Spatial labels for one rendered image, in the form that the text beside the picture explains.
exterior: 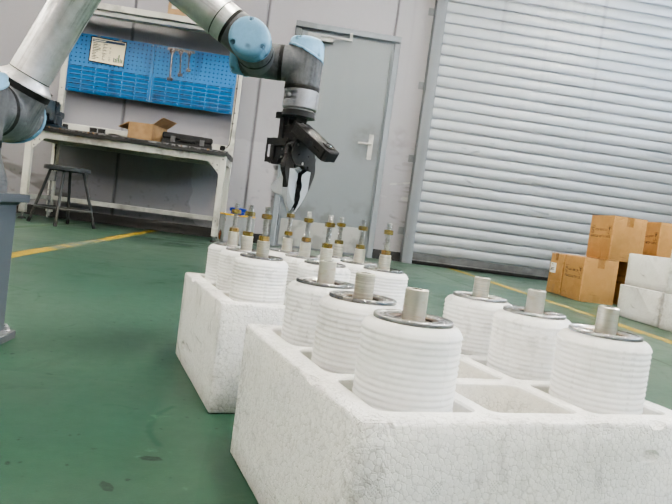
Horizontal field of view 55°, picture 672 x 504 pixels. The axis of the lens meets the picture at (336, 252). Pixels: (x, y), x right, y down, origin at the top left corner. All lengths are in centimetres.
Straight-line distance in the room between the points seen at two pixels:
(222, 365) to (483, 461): 56
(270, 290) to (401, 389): 54
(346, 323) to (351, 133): 558
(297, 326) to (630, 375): 37
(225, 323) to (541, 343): 50
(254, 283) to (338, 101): 523
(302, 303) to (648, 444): 40
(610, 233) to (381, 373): 416
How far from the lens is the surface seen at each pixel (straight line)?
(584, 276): 461
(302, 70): 138
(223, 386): 107
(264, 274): 108
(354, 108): 626
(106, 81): 631
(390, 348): 57
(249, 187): 615
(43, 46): 150
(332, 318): 68
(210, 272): 132
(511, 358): 81
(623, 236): 471
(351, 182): 619
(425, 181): 627
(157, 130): 586
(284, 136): 140
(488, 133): 646
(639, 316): 383
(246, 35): 125
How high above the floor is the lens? 34
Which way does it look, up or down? 3 degrees down
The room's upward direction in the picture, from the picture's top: 8 degrees clockwise
